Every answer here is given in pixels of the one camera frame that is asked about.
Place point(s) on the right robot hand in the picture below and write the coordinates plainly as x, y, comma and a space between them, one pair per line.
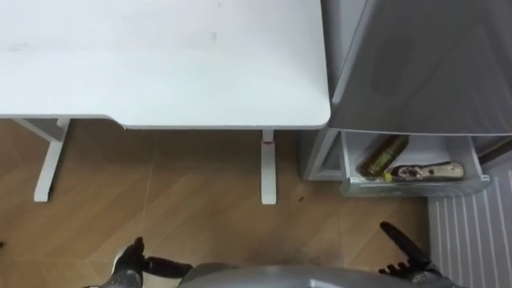
408, 250

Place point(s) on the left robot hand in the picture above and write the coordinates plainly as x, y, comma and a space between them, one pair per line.
134, 258

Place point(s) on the amber tea bottle green cap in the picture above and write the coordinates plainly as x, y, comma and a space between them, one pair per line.
383, 157

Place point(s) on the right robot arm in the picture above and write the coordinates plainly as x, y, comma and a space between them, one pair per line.
434, 279

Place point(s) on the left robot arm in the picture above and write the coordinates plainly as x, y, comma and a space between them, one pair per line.
122, 280

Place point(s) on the open ribbed fridge door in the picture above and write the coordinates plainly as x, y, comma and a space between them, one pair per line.
476, 236

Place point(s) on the open translucent fridge drawer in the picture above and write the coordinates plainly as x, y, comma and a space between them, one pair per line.
416, 176

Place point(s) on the robot body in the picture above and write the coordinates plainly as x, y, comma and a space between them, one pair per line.
300, 278

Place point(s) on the white desk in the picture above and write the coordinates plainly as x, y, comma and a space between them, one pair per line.
160, 64

